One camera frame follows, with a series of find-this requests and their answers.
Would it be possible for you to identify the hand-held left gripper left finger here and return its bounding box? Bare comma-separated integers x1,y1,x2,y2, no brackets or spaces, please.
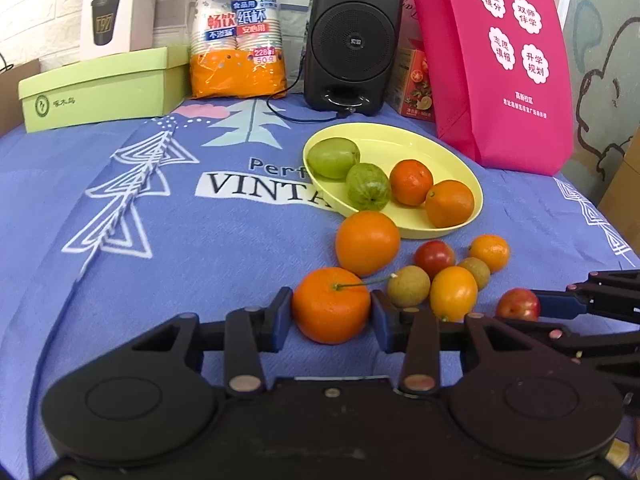
130,286,294,397

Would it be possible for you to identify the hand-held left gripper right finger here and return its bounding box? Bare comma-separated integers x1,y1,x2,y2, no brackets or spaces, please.
371,290,551,395

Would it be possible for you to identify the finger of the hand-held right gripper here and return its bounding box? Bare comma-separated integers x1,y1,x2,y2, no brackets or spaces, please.
495,317,640,377
529,269,640,325

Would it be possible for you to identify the red plum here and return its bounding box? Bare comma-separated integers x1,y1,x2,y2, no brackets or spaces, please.
496,288,542,322

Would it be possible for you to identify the tangerine with green stem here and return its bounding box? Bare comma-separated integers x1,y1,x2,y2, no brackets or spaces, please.
291,267,399,345

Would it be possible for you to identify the yellow plate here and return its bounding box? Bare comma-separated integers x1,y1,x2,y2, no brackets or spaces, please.
302,122,484,240

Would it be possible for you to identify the brown longan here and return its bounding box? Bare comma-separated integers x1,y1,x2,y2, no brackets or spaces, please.
457,257,491,291
387,266,431,309

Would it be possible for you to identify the yellow oval kumquat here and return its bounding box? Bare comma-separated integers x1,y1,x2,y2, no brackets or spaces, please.
430,266,479,322

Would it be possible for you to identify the large orange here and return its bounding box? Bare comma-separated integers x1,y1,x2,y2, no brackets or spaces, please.
335,211,401,278

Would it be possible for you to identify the red cherry tomato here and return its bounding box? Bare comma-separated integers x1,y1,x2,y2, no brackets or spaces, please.
414,240,456,281

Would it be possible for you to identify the small orange kumquat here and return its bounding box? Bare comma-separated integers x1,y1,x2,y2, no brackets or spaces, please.
469,235,511,273

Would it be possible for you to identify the blue printed tablecloth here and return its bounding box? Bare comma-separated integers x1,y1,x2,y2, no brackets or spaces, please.
0,95,640,480

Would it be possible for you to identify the brown cardboard box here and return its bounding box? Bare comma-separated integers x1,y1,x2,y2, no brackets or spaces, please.
597,125,640,233
0,58,41,136

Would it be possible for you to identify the striped green fruit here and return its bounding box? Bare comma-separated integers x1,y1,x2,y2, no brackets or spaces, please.
346,162,391,211

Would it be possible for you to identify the round orange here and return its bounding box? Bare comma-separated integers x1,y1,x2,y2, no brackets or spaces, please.
425,180,475,228

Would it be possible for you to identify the small dark orange tangerine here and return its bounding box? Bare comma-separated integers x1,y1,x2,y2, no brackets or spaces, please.
389,159,434,206

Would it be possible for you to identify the smooth green fruit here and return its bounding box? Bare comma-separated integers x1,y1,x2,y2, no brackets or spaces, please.
306,138,361,180

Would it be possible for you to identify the orange fruit-print carton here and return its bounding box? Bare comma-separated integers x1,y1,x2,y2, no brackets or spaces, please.
398,48,437,121

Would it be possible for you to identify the pink fabric bag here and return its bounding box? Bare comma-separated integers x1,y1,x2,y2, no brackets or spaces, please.
402,0,574,177

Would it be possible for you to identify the black speaker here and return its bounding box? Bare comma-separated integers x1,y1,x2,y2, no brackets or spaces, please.
303,0,405,117

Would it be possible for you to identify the pack of paper cups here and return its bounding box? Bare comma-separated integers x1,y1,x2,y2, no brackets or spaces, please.
186,0,289,100

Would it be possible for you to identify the green cardboard box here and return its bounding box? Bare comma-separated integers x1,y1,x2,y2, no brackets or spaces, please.
18,46,191,133

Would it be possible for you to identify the white box with cup print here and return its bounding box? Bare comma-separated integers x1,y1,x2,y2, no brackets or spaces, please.
79,0,160,62

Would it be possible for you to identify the black speaker cable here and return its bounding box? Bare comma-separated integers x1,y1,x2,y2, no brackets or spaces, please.
266,54,362,124

